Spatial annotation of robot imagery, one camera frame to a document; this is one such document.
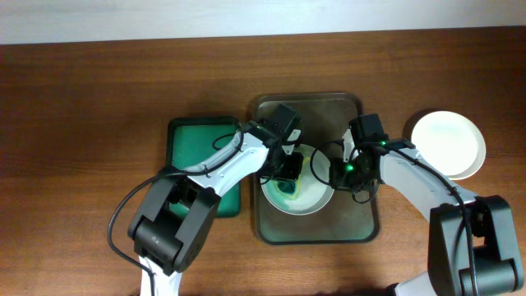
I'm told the green yellow sponge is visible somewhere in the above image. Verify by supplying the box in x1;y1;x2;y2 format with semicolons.
273;156;323;201

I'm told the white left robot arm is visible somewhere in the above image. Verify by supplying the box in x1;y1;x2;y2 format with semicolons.
127;104;302;295

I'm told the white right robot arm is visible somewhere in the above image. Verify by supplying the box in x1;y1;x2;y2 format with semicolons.
330;113;525;296

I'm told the grey plate with stain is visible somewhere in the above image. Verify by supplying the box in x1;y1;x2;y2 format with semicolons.
261;144;334;215

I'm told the green plastic tray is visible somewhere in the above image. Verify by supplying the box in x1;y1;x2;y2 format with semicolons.
165;116;241;218

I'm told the white plate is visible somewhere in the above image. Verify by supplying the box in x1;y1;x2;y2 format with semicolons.
410;111;481;177
448;132;487;180

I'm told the brown serving tray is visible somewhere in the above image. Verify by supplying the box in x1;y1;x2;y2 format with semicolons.
252;92;380;245

